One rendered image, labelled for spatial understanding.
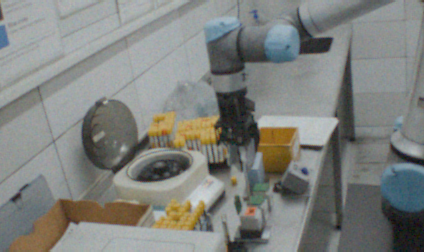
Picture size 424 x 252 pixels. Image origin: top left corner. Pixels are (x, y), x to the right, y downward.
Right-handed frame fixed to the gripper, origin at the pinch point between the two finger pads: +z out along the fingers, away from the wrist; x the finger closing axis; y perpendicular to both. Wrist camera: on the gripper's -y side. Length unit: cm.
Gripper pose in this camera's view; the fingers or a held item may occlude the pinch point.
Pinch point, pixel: (244, 165)
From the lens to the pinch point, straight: 115.8
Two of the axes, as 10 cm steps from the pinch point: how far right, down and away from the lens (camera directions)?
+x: 9.5, -0.3, -3.1
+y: -2.7, 4.2, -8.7
